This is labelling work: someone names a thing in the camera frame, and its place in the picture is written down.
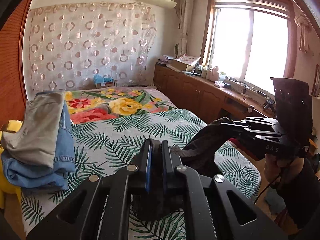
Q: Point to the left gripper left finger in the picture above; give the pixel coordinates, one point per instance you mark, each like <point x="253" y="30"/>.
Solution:
<point x="99" y="208"/>

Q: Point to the person's right hand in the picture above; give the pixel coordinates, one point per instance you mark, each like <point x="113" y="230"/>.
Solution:
<point x="281" y="170"/>

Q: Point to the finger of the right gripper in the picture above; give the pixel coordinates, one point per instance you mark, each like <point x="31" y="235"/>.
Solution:
<point x="260" y="139"/>
<point x="254" y="125"/>

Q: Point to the long wooden sideboard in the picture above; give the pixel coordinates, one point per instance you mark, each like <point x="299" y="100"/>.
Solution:
<point x="201" y="97"/>

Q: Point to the blue folded jeans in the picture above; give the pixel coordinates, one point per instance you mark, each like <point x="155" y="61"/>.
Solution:
<point x="36" y="174"/>

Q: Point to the circle pattern sheer curtain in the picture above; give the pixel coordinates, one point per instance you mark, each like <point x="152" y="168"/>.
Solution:
<point x="66" y="45"/>

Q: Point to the palm leaf bed sheet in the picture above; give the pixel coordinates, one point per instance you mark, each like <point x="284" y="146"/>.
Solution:
<point x="103" y="147"/>

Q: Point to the cardboard box on sideboard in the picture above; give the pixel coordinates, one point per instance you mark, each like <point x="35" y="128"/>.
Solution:
<point x="185" y="62"/>

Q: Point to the floral pink blanket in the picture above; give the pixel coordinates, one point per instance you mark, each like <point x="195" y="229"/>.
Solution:
<point x="114" y="102"/>

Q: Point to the black pants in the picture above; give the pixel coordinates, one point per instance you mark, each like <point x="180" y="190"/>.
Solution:
<point x="198" y="154"/>

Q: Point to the window with wooden frame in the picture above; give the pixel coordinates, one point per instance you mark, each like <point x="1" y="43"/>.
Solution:
<point x="251" y="41"/>

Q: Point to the beige folded pants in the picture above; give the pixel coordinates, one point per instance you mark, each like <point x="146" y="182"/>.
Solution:
<point x="39" y="128"/>

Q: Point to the yellow cloth under pile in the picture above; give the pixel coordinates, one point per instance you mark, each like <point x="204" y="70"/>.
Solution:
<point x="7" y="187"/>

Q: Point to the blue tissue pack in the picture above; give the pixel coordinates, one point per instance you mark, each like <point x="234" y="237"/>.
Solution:
<point x="103" y="81"/>

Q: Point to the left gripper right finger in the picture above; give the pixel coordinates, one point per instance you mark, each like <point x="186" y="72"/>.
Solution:
<point x="213" y="207"/>

